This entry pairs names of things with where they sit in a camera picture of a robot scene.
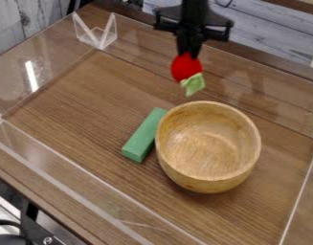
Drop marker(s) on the light wooden bowl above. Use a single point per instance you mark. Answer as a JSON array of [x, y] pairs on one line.
[[207, 146]]

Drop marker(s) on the red plush strawberry toy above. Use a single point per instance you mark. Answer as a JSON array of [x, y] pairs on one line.
[[187, 73]]

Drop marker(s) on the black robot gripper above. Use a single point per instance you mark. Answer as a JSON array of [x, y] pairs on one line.
[[193, 18]]

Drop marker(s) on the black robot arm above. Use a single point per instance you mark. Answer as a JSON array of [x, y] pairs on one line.
[[194, 23]]

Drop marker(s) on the black table leg frame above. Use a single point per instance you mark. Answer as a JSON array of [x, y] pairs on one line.
[[35, 233]]

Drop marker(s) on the clear acrylic corner bracket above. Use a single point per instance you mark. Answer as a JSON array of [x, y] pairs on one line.
[[96, 37]]

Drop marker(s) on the green rectangular block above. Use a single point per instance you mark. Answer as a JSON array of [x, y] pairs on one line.
[[140, 141]]

